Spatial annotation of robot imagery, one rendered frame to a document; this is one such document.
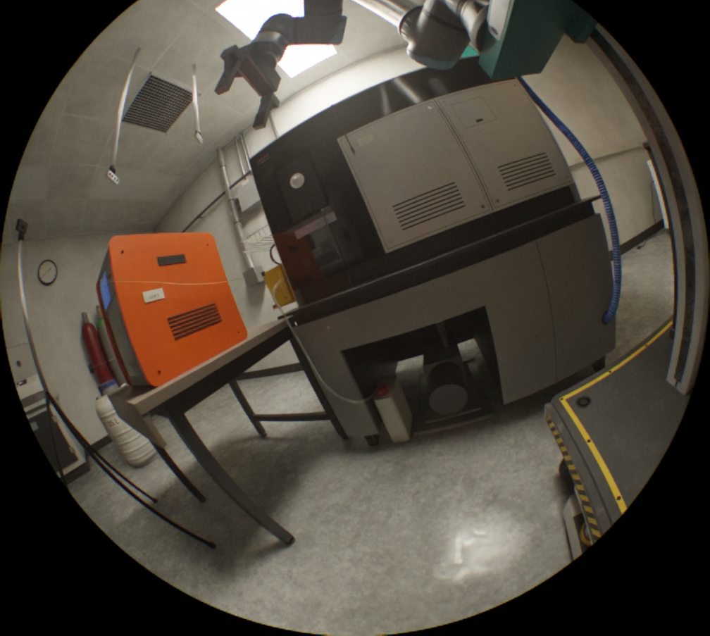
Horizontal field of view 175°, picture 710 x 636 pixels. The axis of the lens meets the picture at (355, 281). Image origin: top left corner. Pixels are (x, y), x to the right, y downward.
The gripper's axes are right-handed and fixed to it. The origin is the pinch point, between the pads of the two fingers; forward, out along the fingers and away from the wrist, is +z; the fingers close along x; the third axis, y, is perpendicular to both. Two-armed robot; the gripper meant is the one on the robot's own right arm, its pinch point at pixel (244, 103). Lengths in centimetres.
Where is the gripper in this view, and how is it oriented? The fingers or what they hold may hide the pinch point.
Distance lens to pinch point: 51.4
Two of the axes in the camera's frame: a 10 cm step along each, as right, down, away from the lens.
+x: 1.9, 0.0, 9.8
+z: -0.5, 10.0, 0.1
